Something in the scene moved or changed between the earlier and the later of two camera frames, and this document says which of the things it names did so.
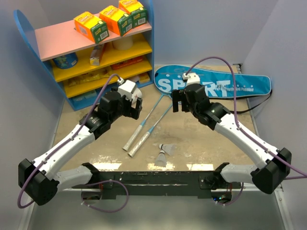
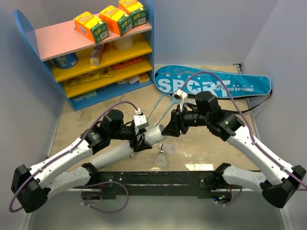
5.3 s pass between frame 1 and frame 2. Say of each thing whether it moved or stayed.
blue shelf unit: stayed
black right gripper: moved
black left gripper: moved
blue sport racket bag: stayed
